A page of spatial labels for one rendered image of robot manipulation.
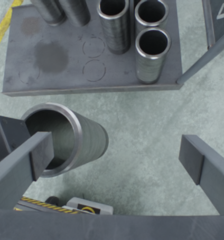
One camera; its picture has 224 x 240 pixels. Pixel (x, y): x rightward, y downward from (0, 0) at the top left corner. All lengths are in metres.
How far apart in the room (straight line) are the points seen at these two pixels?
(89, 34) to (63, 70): 0.25
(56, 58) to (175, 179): 0.99
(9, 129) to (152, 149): 0.96
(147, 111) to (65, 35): 0.66
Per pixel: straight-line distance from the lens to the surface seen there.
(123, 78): 0.90
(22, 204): 0.99
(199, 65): 0.73
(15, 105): 1.42
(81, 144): 0.28
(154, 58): 0.64
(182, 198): 1.17
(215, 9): 0.71
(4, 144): 0.21
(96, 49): 0.99
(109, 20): 0.74
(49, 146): 0.17
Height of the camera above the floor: 1.09
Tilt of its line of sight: 79 degrees down
